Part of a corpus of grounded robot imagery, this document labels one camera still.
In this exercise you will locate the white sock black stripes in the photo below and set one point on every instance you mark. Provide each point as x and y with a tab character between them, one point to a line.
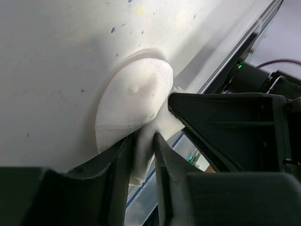
136	102

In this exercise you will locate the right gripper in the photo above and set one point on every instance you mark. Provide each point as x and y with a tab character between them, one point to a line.
244	132

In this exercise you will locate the aluminium rail frame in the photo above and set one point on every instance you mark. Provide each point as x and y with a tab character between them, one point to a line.
227	32

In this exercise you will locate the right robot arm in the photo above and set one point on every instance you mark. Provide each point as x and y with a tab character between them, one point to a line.
245	78

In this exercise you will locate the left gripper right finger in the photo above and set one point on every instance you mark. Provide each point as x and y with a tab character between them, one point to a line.
174	198

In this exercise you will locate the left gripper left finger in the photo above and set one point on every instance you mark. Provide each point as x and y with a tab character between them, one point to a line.
99	188

